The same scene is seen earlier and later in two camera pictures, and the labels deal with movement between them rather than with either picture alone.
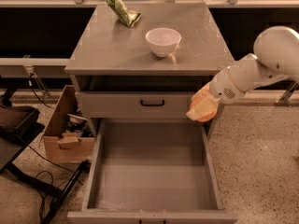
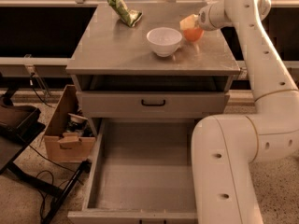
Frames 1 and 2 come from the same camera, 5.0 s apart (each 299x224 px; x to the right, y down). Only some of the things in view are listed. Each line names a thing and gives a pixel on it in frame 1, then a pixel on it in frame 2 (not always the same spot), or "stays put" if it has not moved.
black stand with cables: x=19 y=127 stays put
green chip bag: x=128 y=17 stays put
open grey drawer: x=153 y=171 stays put
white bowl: x=163 y=41 stays put
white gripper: x=223 y=88 -> x=204 y=19
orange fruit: x=204 y=106 -> x=193 y=35
